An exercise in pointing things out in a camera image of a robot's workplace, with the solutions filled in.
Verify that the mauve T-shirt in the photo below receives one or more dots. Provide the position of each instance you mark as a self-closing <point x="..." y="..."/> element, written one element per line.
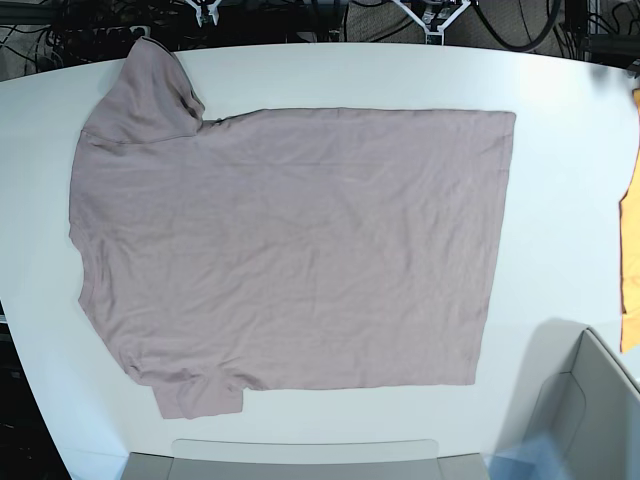
<point x="314" y="249"/>

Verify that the grey bin right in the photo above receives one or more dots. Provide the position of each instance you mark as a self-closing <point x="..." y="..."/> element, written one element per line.
<point x="591" y="412"/>

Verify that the blue cloth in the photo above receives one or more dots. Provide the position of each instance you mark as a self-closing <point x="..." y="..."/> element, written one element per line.
<point x="536" y="458"/>

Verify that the orange cloth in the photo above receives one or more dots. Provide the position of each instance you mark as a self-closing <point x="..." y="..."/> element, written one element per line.
<point x="629" y="255"/>

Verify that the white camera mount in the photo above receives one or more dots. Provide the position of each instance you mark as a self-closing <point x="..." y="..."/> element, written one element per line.
<point x="206" y="11"/>
<point x="436" y="17"/>

